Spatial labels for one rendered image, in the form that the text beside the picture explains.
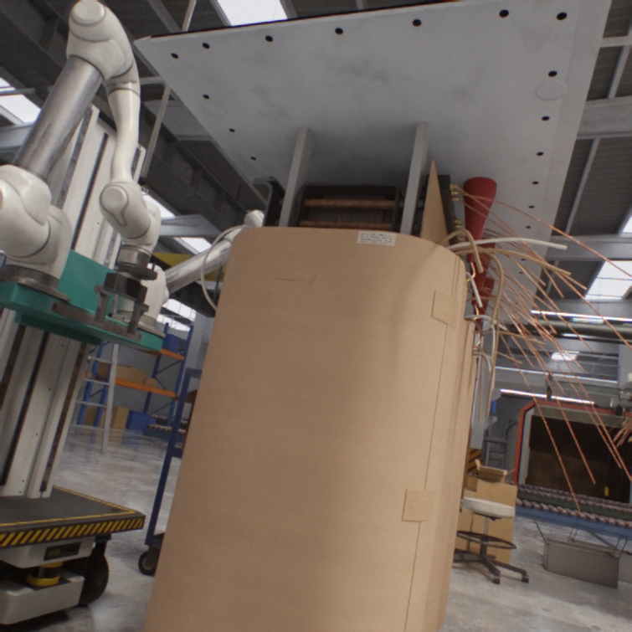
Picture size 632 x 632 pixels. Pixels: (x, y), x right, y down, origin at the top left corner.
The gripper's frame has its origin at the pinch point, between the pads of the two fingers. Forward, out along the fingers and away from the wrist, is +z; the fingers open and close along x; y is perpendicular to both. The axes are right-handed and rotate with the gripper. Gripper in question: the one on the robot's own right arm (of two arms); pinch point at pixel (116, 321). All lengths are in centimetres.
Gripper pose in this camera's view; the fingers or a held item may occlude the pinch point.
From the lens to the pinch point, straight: 161.4
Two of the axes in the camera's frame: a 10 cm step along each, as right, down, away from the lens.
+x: -3.7, -2.5, -8.9
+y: -9.1, -0.9, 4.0
